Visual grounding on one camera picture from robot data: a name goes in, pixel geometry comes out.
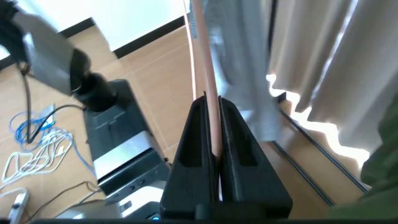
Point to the pale grey shorts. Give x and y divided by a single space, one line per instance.
242 62

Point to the white power strip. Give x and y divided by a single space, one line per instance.
18 205

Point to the black clothes rack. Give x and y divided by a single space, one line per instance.
303 173

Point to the pink clothes hanger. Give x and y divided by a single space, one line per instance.
206 62

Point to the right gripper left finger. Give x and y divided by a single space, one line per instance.
192 174

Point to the beige curtain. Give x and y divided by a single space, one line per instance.
342 77

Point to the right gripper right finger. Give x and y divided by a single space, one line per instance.
252 180

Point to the green printed shirt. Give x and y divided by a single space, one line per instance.
382 161

